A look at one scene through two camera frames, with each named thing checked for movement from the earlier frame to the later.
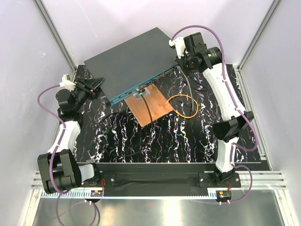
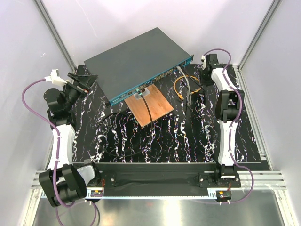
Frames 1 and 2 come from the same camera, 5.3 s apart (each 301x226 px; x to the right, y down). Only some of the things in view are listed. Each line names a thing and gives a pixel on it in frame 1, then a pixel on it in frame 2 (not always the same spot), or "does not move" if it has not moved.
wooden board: x=155 y=101 does not move
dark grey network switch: x=123 y=69 does not move
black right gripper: x=179 y=61 -> x=206 y=83
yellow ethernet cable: x=179 y=115 -> x=180 y=96
